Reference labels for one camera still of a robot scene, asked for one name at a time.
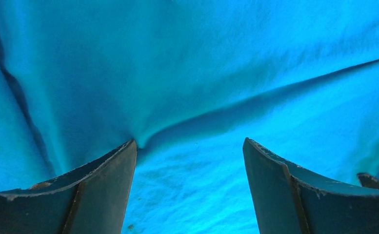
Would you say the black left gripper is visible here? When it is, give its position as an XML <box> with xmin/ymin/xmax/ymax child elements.
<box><xmin>242</xmin><ymin>138</ymin><xmax>379</xmax><ymax>234</ymax></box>

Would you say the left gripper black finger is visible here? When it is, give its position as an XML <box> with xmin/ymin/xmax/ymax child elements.
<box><xmin>0</xmin><ymin>140</ymin><xmax>137</xmax><ymax>234</ymax></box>

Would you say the blue t-shirt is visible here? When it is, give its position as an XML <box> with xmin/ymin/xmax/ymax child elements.
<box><xmin>0</xmin><ymin>0</ymin><xmax>379</xmax><ymax>234</ymax></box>

